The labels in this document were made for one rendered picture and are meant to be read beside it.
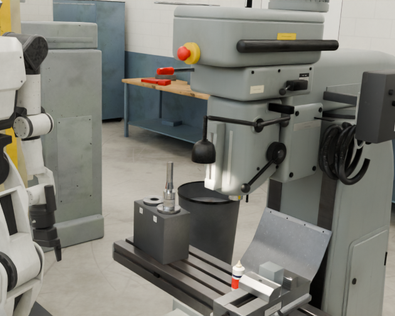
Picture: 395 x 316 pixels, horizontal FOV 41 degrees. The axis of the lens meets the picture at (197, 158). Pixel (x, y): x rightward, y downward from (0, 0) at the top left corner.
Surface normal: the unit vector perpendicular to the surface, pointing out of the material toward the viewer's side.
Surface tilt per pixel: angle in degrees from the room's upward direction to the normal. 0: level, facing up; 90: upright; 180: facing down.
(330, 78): 90
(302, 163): 90
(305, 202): 90
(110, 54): 90
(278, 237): 64
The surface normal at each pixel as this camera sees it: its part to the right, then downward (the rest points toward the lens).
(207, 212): -0.04, 0.33
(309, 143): 0.69, 0.22
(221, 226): 0.40, 0.32
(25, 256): 0.83, -0.25
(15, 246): 0.88, -0.02
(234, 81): -0.73, 0.15
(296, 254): -0.64, -0.28
